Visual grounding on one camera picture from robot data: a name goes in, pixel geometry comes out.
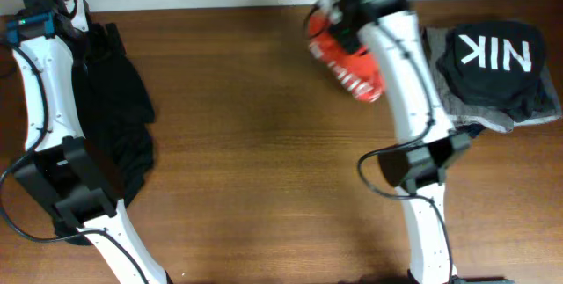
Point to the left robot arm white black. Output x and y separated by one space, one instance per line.
88 147

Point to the dark navy folded garment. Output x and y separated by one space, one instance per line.
473 130

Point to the red t-shirt white print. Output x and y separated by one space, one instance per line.
358 73

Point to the black folded shirt white letters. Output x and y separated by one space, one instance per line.
495 64

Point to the black crumpled garment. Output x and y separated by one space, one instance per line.
114 110

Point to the grey folded garment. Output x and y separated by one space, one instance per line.
547 108

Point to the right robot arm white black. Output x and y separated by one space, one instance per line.
413 171

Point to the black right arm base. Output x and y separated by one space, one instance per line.
479 280

